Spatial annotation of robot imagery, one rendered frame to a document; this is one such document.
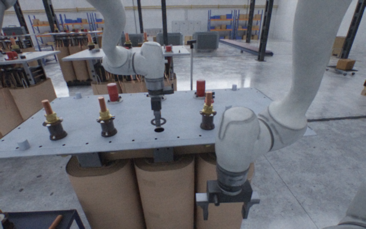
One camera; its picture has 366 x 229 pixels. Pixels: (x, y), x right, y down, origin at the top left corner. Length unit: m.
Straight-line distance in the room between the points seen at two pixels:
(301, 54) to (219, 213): 1.37
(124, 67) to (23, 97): 2.54
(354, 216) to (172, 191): 1.02
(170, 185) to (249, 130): 0.91
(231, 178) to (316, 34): 0.37
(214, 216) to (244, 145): 1.21
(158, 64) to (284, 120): 0.55
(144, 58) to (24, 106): 2.69
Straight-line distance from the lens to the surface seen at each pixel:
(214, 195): 0.58
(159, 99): 0.87
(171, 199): 1.37
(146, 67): 0.84
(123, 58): 0.85
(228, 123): 0.43
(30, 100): 3.29
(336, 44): 14.50
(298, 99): 0.49
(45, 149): 1.10
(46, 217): 1.47
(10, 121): 3.64
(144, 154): 1.27
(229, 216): 1.65
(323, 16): 0.32
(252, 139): 0.45
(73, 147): 1.03
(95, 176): 1.27
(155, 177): 1.21
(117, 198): 1.40
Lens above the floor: 1.89
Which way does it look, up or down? 27 degrees down
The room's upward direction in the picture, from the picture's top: 1 degrees counter-clockwise
